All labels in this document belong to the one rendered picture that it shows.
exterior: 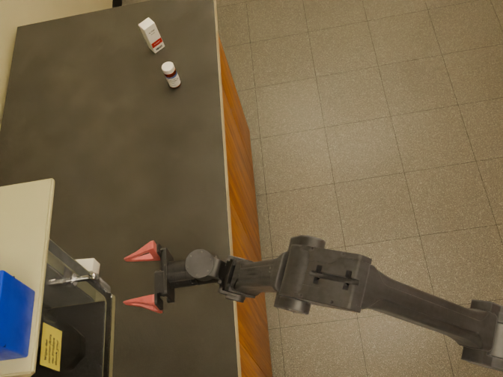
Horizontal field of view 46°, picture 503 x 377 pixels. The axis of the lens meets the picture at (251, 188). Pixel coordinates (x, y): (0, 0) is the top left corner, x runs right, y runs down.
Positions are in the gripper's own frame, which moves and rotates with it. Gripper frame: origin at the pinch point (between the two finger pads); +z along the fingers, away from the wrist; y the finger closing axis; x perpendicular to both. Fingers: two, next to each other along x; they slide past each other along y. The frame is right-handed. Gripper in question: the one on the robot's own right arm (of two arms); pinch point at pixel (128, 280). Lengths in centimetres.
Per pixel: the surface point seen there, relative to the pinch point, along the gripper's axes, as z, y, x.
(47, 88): 36, -79, 25
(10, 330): 3.3, 21.2, -39.9
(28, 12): 52, -128, 36
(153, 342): 1.1, 7.3, 22.6
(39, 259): 3.0, 8.5, -34.4
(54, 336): 11.3, 12.9, -9.1
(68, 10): 50, -158, 65
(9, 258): 8.0, 7.6, -34.2
